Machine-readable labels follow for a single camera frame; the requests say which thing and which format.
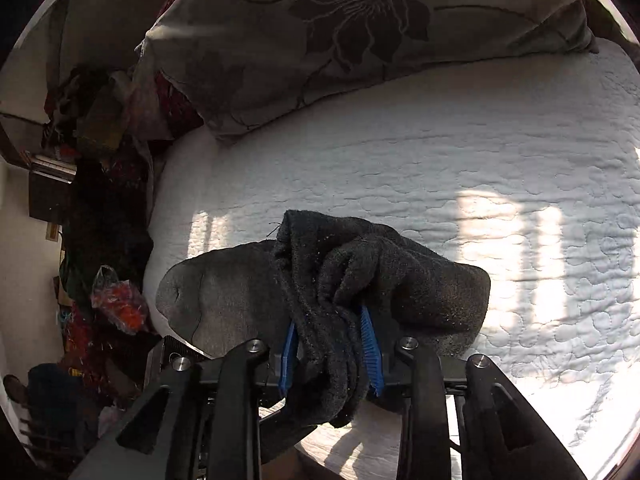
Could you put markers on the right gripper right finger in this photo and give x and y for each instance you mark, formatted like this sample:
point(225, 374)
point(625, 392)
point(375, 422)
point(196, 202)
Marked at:
point(408, 375)

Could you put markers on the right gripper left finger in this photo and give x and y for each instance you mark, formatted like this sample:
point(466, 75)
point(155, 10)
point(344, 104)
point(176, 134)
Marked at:
point(240, 441)

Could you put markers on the dark grey knit pants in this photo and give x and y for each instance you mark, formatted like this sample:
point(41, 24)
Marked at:
point(316, 278)

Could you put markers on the plastic bag with clothes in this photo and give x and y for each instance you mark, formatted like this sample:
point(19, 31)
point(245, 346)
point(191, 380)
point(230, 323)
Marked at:
point(120, 301)

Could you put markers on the white quilted bedspread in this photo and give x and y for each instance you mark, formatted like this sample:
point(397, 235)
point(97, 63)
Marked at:
point(528, 168)

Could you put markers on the beige floral embroidered pillow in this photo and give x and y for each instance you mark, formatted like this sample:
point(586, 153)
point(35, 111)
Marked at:
point(235, 65)

